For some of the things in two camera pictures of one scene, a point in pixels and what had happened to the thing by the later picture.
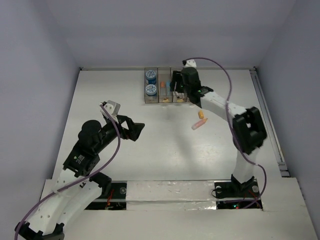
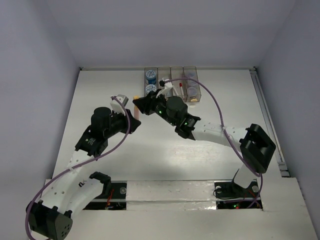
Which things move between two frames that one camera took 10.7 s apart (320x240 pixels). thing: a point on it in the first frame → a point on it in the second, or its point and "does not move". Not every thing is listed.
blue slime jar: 151,89 does not move
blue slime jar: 150,75 does not move
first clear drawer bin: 149,99 does not move
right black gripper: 177,77 → 145,104
